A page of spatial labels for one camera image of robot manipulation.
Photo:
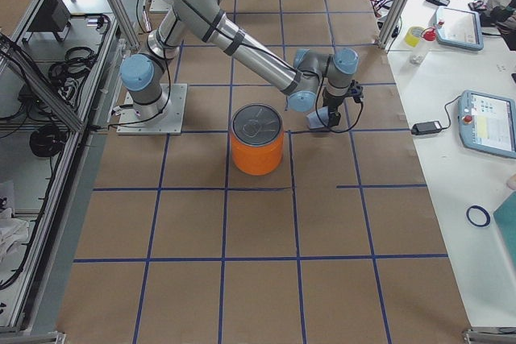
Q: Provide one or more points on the orange can with grey lid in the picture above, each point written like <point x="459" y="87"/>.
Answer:
<point x="256" y="139"/>

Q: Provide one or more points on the teach pendant near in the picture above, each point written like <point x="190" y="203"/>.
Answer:
<point x="487" y="123"/>

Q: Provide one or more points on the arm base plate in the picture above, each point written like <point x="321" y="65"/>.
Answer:
<point x="165" y="116"/>

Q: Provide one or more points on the black power adapter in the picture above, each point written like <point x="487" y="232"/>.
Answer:
<point x="426" y="128"/>

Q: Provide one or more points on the teach pendant far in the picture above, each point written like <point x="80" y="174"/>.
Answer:
<point x="459" y="28"/>

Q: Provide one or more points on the yellow tape roll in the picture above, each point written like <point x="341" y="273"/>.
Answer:
<point x="413" y="36"/>

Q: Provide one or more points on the teach pendant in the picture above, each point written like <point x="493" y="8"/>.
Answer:
<point x="487" y="123"/>
<point x="459" y="28"/>

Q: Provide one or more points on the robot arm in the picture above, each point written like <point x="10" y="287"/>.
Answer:
<point x="312" y="75"/>

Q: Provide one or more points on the light blue plastic cup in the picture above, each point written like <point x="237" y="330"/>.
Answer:
<point x="318" y="119"/>

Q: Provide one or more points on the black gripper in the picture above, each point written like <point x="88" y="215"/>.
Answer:
<point x="333" y="106"/>

